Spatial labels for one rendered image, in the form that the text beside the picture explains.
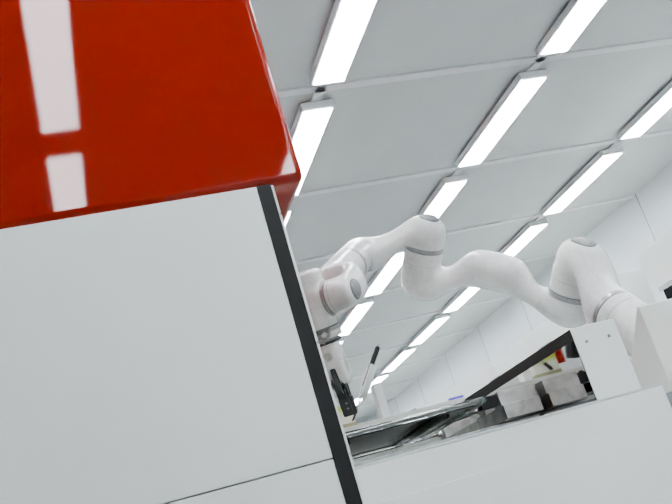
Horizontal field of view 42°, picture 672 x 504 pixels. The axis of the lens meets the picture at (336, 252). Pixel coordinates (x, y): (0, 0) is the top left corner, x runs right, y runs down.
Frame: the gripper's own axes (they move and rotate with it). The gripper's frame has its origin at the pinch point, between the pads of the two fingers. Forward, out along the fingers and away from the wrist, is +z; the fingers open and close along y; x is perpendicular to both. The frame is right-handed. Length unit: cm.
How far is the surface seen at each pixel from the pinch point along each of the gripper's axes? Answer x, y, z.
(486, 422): -27.8, -16.3, 8.8
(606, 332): -54, -31, -4
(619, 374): -53, -34, 3
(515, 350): -71, 593, 112
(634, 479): -48, -49, 17
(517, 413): -34.0, -24.2, 7.0
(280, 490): -1, -86, -9
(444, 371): 5, 975, 182
